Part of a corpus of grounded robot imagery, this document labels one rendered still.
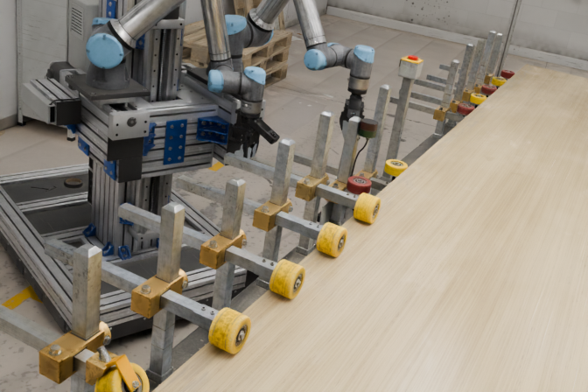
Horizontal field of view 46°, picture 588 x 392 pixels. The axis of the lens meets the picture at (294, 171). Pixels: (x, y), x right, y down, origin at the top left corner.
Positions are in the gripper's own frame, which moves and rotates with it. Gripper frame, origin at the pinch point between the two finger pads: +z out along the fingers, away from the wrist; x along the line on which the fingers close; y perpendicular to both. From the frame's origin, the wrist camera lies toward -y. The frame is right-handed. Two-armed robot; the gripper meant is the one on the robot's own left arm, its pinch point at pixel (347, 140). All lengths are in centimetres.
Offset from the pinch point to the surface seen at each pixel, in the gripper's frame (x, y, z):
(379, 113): -9.2, -5.0, -14.1
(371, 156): -9.5, -5.1, 2.6
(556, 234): -68, -46, 2
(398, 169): -19.2, -15.0, 2.0
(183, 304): 30, -128, -4
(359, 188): -5.7, -36.8, 2.6
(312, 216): 8, -52, 8
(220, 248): 27, -104, -5
